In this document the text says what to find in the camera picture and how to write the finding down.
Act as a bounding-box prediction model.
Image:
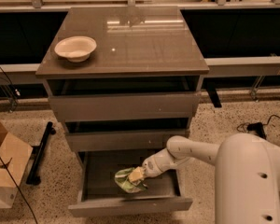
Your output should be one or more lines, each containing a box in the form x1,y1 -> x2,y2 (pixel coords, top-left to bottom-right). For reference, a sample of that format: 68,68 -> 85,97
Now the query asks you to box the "grey top drawer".
49,77 -> 200,122

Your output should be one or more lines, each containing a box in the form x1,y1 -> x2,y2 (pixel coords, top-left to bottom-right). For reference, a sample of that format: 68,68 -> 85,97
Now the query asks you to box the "black cable on floor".
236,72 -> 280,133

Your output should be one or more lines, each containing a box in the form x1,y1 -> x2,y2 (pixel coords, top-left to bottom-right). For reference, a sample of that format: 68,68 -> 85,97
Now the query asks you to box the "cardboard box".
0,122 -> 33,209

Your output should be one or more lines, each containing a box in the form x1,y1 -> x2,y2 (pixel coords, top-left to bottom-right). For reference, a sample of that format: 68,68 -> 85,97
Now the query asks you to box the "black cable at left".
0,59 -> 39,224

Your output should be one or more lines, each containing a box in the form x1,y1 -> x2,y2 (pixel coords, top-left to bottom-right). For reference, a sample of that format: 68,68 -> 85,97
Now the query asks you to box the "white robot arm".
128,133 -> 280,224

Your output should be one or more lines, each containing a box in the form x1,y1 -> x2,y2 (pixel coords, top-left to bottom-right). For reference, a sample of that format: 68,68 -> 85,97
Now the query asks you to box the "white paper bowl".
54,36 -> 97,63

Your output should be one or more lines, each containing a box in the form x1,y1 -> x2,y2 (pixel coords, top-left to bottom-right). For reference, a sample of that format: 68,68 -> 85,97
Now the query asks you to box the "grey three-drawer cabinet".
35,6 -> 210,218

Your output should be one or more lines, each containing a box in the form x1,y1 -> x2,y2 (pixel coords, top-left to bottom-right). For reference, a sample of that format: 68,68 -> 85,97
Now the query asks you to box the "grey middle drawer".
65,118 -> 189,152

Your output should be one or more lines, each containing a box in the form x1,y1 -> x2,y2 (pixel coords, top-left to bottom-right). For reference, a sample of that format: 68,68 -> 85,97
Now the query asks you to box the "black floor stand leg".
247,122 -> 266,139
26,121 -> 56,186

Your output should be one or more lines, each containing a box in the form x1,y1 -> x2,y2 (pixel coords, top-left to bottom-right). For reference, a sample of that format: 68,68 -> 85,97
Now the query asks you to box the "black floor stand leg left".
26,121 -> 56,186

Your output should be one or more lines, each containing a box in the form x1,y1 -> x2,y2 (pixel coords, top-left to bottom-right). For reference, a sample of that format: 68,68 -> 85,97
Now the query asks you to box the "open bottom drawer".
68,149 -> 192,217

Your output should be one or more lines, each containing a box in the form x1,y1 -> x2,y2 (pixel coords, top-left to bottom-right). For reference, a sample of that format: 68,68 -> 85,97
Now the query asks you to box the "green jalapeno chip bag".
114,167 -> 147,193

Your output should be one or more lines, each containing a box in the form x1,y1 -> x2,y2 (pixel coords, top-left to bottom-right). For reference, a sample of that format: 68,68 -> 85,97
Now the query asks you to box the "black floor stand leg right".
247,122 -> 266,139

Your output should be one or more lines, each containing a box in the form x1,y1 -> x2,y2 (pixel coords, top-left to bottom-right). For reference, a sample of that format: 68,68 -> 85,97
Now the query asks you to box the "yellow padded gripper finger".
128,167 -> 145,183

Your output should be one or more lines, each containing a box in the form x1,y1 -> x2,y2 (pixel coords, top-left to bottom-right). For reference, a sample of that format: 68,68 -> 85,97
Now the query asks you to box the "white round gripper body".
142,154 -> 164,177

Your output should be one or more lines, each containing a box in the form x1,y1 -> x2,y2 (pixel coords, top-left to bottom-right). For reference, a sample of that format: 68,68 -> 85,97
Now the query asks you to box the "grey drawer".
49,77 -> 200,122
65,118 -> 189,152

